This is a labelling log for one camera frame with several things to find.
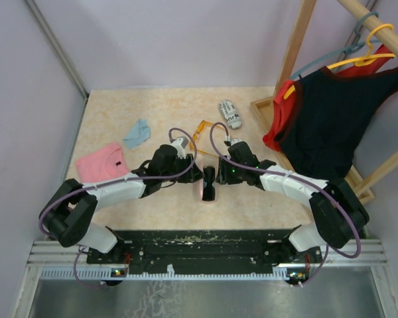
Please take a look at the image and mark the red tank top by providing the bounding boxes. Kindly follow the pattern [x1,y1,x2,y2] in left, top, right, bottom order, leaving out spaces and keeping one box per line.
[262,44,393,152]

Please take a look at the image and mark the yellow hanger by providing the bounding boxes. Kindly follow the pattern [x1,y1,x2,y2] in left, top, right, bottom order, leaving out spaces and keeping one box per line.
[283,23,396,99]

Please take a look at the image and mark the orange sunglasses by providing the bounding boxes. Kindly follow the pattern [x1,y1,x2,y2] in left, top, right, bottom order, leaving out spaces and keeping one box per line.
[189,120,216,157]

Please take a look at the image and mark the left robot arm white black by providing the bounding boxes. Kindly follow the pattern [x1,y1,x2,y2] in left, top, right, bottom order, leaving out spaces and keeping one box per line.
[39,144,204,263]

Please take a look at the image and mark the pink glasses case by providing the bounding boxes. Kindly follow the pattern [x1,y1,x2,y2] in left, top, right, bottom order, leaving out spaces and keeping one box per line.
[198,181,216,203]

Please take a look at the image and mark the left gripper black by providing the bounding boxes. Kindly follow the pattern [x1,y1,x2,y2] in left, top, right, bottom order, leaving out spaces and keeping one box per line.
[161,154,206,184]

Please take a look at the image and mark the black sunglasses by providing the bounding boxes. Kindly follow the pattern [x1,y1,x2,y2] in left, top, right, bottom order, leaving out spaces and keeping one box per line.
[202,166,216,202]

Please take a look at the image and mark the teal hanger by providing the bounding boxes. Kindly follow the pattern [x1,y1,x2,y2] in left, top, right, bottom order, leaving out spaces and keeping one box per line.
[289,11,379,80]

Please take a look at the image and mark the navy tank top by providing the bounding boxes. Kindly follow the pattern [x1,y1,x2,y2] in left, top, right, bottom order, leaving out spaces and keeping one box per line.
[280,66,398,180]

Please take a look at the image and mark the newspaper print glasses case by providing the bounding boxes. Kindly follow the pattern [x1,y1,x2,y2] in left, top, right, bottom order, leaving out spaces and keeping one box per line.
[218,99,242,130]

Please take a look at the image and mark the pink folded garment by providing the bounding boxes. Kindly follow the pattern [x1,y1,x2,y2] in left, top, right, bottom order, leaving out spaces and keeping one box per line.
[76,142,129,183]

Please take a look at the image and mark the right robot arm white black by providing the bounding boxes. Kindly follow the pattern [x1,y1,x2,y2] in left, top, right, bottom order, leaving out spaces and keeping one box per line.
[217,138,369,262]

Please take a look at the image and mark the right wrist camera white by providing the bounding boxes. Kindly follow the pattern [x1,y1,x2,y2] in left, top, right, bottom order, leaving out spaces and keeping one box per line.
[224,136,241,147]

